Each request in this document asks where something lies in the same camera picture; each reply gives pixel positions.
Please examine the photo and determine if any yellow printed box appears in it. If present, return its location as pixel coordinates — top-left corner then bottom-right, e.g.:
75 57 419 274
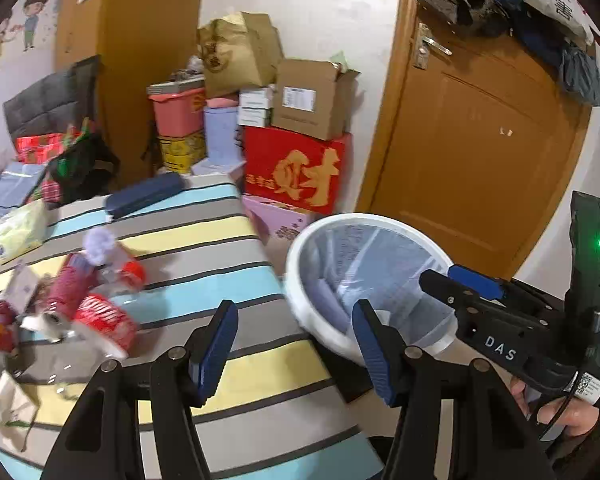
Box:
158 130 207 173

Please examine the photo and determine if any yellow green tissue pack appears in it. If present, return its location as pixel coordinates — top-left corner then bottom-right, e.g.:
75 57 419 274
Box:
0 200 48 266

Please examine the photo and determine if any navy hanging bag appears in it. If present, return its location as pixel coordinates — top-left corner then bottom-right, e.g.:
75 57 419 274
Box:
485 0 568 68

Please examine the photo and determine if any white plastic waste bin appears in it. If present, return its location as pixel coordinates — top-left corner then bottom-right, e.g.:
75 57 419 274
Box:
284 214 463 368

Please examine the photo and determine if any striped bed sheet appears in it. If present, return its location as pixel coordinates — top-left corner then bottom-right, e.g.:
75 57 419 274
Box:
0 180 387 480

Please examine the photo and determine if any pink floral box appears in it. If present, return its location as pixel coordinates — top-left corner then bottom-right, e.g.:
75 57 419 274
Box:
241 194 316 248

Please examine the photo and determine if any open cardboard box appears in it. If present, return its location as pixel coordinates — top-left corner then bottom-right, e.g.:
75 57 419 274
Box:
271 57 361 142

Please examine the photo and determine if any person's right hand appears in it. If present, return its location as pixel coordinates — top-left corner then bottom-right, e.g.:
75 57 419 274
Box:
509 377 600 438

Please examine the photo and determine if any red plaid cloth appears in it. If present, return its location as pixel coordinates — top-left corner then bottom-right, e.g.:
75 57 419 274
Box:
15 132 81 166

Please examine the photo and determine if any black bag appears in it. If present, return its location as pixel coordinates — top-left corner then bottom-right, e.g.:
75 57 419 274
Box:
47 130 121 202

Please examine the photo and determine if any grey quilted cushion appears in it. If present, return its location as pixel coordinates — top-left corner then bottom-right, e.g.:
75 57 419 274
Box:
2 55 101 141

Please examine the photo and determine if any green red patterned cloth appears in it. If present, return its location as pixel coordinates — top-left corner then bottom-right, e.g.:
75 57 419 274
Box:
64 119 97 147

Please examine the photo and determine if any grey blue hanging cloth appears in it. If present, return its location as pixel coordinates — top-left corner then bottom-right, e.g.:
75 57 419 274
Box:
560 42 600 107

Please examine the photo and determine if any metal door handle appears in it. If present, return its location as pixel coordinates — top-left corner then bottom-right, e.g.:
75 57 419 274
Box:
414 22 452 70

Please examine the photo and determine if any brown paper bag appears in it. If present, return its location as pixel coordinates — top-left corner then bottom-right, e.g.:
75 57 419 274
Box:
197 11 285 98

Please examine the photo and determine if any small red can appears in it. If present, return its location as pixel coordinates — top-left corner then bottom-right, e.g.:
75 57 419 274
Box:
0 300 21 361

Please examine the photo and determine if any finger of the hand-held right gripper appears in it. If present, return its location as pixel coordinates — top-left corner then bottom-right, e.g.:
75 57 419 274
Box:
419 269 477 313
447 265 506 302

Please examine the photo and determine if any wooden wardrobe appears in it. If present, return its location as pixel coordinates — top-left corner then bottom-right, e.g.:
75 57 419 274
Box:
55 0 208 196

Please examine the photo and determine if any blue folded cloth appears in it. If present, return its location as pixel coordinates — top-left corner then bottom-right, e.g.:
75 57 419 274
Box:
0 161 48 221

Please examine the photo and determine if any red patterned can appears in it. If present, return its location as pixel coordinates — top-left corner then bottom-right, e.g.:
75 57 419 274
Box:
45 252 98 323

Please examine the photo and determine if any patterned flat box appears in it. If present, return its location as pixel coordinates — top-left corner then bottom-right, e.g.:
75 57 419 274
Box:
147 74 206 96

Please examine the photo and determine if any white labelled carton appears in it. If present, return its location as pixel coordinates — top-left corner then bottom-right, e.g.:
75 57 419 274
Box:
239 87 276 109
238 107 272 129

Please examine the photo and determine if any white paper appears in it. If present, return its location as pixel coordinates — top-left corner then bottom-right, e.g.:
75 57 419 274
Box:
20 310 67 345

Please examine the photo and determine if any red instant noodle cup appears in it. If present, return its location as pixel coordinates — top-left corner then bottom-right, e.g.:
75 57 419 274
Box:
72 292 141 361

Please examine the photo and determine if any light blue plastic bin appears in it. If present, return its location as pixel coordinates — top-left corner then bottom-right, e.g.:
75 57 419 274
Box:
191 105 247 183

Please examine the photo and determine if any pink plastic storage bin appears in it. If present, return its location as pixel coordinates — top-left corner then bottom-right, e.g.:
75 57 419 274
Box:
147 89 207 138

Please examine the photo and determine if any clear plastic bin liner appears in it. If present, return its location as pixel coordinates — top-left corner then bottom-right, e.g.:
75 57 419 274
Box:
300 222 452 356

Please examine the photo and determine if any small white printed carton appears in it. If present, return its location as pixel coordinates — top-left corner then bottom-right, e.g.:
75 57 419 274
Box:
5 262 46 311

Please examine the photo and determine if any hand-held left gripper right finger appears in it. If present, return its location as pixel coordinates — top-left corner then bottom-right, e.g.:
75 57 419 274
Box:
351 299 556 480

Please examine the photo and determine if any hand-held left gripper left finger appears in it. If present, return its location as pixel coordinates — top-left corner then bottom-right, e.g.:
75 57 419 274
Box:
40 300 241 480

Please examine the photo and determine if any red box with gold print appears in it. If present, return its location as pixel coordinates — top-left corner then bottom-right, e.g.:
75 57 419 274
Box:
242 125 353 213

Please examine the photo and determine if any wooden door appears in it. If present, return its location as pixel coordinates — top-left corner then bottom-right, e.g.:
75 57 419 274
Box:
355 0 597 281

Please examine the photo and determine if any cartoon wall sticker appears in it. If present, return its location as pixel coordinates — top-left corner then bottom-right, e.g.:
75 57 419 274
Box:
0 0 53 77

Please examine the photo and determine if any navy long case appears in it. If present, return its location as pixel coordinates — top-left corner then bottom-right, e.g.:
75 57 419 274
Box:
104 172 187 220

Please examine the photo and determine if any clear plastic cup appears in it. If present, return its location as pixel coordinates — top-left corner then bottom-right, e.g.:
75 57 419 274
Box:
82 227 147 293

